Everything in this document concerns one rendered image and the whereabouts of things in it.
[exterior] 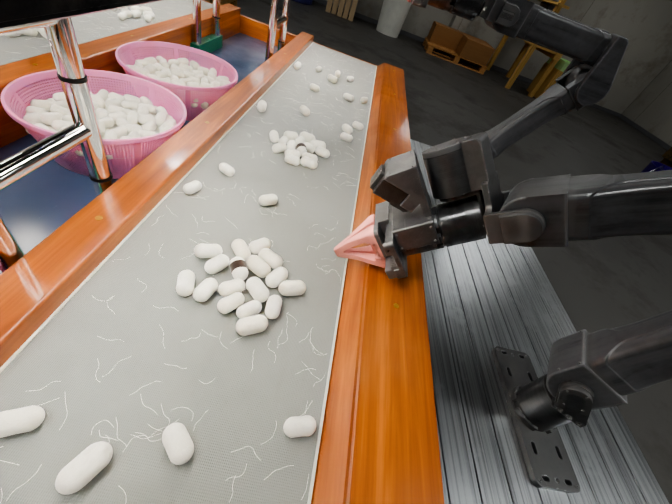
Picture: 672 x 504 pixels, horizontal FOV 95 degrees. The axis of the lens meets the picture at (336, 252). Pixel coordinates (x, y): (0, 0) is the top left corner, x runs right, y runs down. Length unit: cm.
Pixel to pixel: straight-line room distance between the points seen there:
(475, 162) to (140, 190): 44
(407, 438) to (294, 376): 13
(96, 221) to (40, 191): 22
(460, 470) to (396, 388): 17
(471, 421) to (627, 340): 22
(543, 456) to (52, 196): 84
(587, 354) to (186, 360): 47
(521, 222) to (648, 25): 1003
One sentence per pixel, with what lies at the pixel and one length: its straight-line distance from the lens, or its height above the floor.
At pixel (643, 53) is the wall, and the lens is 1056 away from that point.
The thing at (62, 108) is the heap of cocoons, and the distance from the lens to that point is 77.
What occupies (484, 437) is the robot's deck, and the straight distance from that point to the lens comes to 55.
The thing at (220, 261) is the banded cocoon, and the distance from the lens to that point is 43.
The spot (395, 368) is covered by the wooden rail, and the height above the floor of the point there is 77.
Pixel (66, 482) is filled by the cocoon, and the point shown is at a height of 76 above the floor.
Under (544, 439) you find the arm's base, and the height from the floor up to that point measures 68.
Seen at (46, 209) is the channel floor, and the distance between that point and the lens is 66.
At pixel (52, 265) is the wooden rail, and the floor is 76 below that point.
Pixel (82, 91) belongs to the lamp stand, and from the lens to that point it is 48.
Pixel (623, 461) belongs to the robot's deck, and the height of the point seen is 67.
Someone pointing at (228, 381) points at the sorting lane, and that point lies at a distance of 37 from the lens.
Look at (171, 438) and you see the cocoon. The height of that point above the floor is 76.
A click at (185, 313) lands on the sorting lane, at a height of 74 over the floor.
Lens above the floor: 109
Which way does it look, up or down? 43 degrees down
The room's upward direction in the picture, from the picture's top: 23 degrees clockwise
